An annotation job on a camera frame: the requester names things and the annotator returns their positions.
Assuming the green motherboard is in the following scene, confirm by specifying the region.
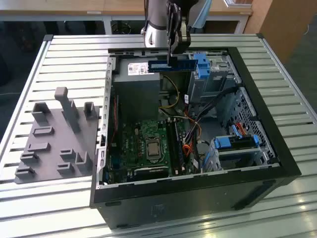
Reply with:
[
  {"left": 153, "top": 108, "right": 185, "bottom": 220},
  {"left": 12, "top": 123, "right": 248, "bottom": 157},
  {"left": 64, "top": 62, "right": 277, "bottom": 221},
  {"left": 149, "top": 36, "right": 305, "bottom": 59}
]
[{"left": 106, "top": 116, "right": 197, "bottom": 184}]

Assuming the red wire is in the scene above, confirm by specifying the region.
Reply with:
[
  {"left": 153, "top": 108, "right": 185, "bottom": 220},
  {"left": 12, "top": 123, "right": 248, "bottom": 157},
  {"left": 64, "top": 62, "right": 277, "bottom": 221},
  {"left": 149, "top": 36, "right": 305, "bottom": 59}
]
[{"left": 109, "top": 96, "right": 117, "bottom": 145}]

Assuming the silver CPU in socket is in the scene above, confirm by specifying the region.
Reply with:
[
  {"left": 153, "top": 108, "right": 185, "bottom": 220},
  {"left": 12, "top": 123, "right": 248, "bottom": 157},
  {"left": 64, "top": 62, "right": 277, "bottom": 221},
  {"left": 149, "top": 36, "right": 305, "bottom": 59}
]
[{"left": 145, "top": 138, "right": 163, "bottom": 162}]

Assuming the orange flat data wire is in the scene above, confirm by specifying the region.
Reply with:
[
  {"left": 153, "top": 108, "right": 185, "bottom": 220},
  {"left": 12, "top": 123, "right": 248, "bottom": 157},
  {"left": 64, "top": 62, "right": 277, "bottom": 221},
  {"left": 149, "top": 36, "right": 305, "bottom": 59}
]
[{"left": 236, "top": 122, "right": 249, "bottom": 137}]

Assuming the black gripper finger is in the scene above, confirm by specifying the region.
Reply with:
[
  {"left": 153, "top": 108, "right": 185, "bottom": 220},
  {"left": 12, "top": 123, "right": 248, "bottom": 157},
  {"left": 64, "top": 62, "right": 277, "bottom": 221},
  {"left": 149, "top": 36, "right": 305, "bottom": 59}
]
[{"left": 167, "top": 42, "right": 178, "bottom": 67}]

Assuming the white long desk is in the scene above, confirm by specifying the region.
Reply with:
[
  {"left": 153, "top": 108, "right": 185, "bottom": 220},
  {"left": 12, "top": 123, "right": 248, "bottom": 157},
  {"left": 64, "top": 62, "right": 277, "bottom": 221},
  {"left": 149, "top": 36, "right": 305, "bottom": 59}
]
[{"left": 0, "top": 0, "right": 254, "bottom": 35}]

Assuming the metal disk bay cage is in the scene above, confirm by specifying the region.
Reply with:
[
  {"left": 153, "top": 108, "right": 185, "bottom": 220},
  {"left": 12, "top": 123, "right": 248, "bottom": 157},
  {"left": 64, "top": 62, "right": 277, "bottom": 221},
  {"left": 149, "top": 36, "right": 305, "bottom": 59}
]
[{"left": 210, "top": 135, "right": 271, "bottom": 172}]

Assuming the brown wooden cabinet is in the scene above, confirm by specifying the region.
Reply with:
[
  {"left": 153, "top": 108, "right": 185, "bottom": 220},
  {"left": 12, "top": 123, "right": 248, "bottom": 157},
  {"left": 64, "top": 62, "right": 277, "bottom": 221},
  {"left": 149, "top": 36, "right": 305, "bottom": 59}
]
[{"left": 243, "top": 0, "right": 317, "bottom": 65}]

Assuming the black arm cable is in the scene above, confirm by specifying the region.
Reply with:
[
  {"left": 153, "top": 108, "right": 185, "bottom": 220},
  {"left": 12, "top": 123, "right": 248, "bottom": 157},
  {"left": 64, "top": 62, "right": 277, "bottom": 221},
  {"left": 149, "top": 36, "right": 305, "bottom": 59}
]
[{"left": 143, "top": 0, "right": 150, "bottom": 32}]

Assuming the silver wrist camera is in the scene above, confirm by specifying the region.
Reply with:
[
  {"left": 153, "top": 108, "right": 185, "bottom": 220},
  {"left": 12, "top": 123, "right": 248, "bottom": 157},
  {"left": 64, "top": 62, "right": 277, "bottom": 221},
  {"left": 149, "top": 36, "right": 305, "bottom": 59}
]
[{"left": 179, "top": 19, "right": 192, "bottom": 54}]

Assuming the black PC case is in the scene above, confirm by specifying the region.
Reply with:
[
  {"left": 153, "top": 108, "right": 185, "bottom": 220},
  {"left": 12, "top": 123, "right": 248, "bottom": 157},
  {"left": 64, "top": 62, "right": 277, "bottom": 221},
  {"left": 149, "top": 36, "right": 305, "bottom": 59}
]
[{"left": 89, "top": 46, "right": 302, "bottom": 230}]

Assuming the black graphics card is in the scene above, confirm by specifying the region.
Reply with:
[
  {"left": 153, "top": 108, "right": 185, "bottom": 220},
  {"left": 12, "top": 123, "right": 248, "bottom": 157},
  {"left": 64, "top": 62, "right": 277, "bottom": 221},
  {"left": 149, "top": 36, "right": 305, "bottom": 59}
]
[{"left": 133, "top": 165, "right": 169, "bottom": 180}]

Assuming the grey power supply unit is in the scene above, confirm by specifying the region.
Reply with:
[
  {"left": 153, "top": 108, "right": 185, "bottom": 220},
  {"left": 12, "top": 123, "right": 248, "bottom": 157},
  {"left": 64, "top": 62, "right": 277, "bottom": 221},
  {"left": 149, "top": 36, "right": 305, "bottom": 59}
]
[{"left": 112, "top": 58, "right": 162, "bottom": 120}]

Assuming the black cable coil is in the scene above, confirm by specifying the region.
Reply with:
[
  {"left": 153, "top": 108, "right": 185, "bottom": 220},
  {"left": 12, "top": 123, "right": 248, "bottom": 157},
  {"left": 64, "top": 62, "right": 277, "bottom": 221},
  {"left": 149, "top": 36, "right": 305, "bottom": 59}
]
[{"left": 110, "top": 20, "right": 132, "bottom": 35}]

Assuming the metal optical drive bay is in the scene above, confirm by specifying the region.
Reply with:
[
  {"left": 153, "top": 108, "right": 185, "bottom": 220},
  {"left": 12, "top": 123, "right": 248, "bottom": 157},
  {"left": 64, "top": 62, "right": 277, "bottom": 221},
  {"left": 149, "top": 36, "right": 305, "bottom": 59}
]
[{"left": 187, "top": 54, "right": 242, "bottom": 105}]

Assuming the blue RAM stick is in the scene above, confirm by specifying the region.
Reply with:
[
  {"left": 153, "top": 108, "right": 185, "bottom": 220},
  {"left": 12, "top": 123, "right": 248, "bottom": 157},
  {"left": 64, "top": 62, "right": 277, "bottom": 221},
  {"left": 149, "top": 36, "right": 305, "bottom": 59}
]
[{"left": 148, "top": 60, "right": 193, "bottom": 73}]

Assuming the grey parts rack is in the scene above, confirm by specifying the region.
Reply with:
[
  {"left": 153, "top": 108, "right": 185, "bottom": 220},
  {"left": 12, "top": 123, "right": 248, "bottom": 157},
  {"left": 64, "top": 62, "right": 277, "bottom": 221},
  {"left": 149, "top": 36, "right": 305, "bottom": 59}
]
[{"left": 14, "top": 86, "right": 102, "bottom": 184}]

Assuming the black RAM slot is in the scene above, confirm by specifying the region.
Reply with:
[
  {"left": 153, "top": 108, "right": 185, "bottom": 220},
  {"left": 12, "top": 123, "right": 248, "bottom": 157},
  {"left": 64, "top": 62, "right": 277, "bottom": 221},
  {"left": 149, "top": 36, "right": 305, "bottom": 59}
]
[{"left": 165, "top": 118, "right": 177, "bottom": 177}]

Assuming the yellow wire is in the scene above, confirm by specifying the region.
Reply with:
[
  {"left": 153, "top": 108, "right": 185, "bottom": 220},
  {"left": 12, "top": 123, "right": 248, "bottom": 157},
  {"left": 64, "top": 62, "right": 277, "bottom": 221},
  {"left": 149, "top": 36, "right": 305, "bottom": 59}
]
[{"left": 158, "top": 75, "right": 180, "bottom": 110}]

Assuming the blue disk carrier with disk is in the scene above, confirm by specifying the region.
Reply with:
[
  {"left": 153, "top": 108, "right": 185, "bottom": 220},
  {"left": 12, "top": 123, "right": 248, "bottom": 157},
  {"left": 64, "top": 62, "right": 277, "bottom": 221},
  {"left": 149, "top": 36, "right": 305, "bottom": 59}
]
[{"left": 213, "top": 135, "right": 260, "bottom": 151}]

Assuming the blue drive carrier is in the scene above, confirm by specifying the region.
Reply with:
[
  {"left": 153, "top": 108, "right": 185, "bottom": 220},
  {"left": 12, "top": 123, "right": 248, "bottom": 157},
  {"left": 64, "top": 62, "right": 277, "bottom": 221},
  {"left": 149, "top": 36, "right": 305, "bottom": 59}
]
[{"left": 193, "top": 53, "right": 211, "bottom": 79}]

